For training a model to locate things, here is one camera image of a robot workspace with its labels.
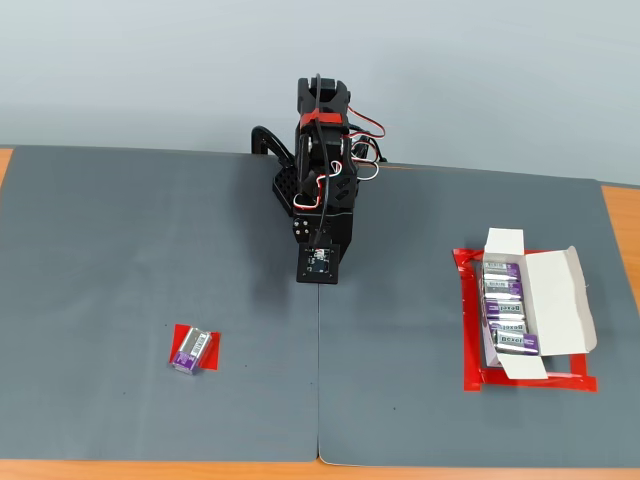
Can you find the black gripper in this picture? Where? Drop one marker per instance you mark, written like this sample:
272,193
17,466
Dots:
302,228

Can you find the purple silver Bexel 9V battery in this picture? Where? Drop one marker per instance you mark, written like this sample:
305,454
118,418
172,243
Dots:
515,342
502,308
502,288
500,270
192,347
510,326

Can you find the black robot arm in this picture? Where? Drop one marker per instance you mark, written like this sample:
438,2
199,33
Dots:
330,145

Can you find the white cardboard box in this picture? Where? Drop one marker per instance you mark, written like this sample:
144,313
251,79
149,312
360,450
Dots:
555,300

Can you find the red tape band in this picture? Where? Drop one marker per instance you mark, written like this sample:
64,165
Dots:
327,118

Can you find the grey table mat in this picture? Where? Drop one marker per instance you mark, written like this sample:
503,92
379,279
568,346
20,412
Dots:
400,325
125,275

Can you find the black table clamp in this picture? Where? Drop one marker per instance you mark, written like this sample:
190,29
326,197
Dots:
265,136

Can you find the red tape patch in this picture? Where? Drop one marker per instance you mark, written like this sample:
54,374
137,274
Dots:
212,357

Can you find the black wrist camera board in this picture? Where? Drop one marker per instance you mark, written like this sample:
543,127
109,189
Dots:
318,272

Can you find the red tape frame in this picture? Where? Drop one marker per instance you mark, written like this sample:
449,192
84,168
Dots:
470,325

